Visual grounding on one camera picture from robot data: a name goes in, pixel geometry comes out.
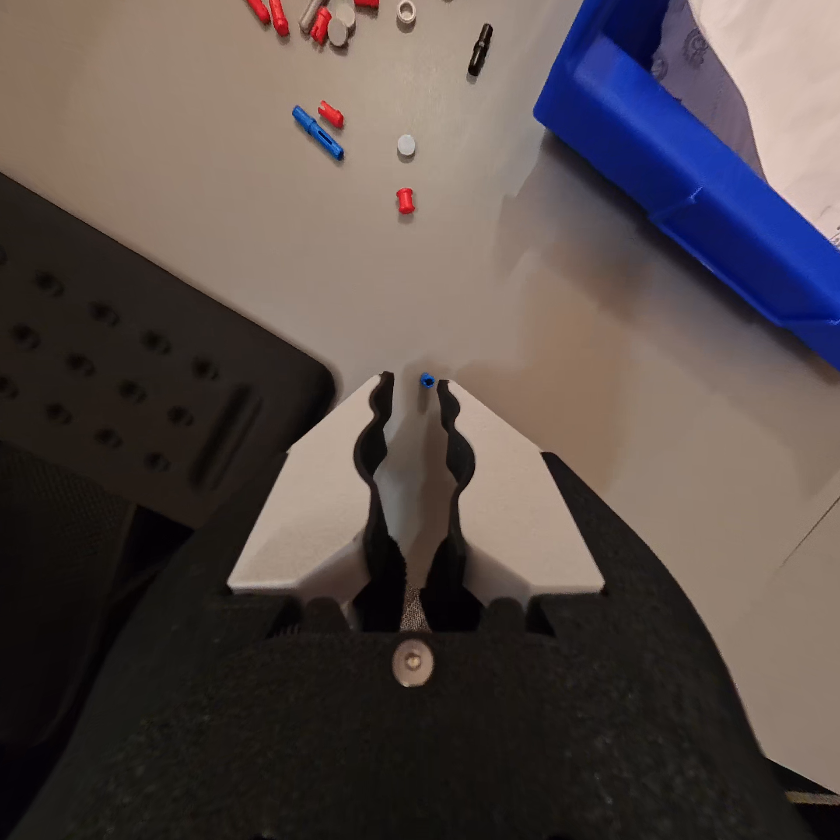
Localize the pile of small lego pieces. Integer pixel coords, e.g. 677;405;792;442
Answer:
246;0;494;216

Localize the blue plastic bin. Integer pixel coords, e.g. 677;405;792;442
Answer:
533;0;840;371

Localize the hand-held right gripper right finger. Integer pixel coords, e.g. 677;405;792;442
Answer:
433;379;606;611

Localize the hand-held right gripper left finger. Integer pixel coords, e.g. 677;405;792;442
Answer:
226;371;396;627

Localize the large white paper scrap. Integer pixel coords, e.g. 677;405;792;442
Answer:
650;0;840;250

